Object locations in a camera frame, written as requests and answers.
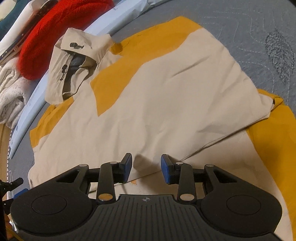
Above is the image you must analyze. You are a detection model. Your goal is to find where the beige and yellow jacket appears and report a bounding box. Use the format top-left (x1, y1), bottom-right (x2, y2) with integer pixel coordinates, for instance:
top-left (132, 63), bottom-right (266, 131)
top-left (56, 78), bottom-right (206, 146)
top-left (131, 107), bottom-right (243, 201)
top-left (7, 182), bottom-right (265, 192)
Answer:
top-left (28, 16), bottom-right (295, 240)

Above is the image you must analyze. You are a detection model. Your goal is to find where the dark teal garment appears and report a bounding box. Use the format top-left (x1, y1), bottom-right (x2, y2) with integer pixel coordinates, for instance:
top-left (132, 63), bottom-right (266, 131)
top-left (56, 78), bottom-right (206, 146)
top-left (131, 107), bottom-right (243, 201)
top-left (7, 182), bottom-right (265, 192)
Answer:
top-left (0, 0), bottom-right (30, 40)

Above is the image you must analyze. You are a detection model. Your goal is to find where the wooden bed frame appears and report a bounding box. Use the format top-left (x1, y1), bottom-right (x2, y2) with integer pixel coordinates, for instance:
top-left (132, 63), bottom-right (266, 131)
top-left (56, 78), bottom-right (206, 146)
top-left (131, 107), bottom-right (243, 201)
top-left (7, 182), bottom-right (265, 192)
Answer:
top-left (0, 124), bottom-right (11, 182)

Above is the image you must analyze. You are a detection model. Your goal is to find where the white board with wooden edge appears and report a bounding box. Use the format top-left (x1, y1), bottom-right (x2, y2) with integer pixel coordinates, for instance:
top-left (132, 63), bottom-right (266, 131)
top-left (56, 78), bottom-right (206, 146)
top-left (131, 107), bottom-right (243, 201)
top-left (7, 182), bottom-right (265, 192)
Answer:
top-left (1, 1), bottom-right (58, 65)

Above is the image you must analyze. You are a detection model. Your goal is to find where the white folded fleece blanket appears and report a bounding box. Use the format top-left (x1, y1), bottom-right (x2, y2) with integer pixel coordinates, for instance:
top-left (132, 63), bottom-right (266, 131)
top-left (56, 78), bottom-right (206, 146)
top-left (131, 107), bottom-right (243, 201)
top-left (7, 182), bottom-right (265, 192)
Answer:
top-left (0, 57), bottom-right (37, 129)

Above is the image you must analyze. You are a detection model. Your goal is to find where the grey quilted mattress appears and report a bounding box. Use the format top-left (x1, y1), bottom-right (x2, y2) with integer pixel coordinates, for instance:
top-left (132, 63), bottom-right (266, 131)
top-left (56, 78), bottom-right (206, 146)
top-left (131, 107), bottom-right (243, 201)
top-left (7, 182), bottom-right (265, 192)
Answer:
top-left (8, 1), bottom-right (295, 188)

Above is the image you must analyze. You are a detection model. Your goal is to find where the red knitted garment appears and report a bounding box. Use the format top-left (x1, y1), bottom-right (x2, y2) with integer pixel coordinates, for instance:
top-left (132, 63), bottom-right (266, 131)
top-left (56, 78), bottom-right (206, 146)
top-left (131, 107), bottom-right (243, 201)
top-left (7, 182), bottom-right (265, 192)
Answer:
top-left (16, 0), bottom-right (114, 80)

